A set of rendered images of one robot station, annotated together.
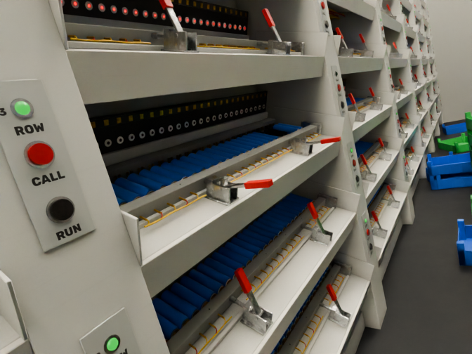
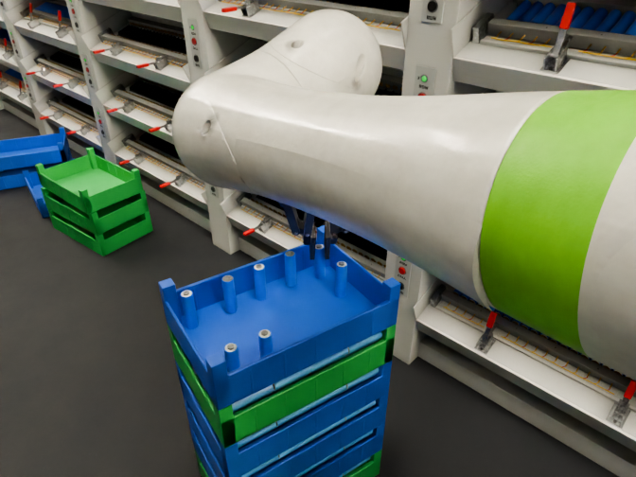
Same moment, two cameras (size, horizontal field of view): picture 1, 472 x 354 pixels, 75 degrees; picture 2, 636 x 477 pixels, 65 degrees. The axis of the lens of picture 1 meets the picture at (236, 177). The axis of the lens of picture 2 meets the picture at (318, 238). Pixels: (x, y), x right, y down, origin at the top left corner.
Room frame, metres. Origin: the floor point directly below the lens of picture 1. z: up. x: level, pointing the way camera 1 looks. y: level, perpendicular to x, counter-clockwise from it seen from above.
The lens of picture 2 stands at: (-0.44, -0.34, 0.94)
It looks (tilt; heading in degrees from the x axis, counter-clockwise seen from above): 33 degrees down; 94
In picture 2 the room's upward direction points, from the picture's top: straight up
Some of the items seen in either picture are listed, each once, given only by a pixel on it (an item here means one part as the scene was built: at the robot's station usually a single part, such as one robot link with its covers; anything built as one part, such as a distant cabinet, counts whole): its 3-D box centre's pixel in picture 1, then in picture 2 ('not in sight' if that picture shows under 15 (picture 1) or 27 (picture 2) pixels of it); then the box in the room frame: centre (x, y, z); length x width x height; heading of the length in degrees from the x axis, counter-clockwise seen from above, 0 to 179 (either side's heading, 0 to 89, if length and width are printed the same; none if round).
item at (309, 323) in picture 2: not in sight; (280, 303); (-0.54, 0.24, 0.44); 0.30 x 0.20 x 0.08; 37
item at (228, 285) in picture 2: not in sight; (229, 294); (-0.62, 0.26, 0.44); 0.02 x 0.02 x 0.06
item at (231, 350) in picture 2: not in sight; (233, 363); (-0.58, 0.12, 0.44); 0.02 x 0.02 x 0.06
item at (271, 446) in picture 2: not in sight; (284, 376); (-0.54, 0.24, 0.28); 0.30 x 0.20 x 0.08; 37
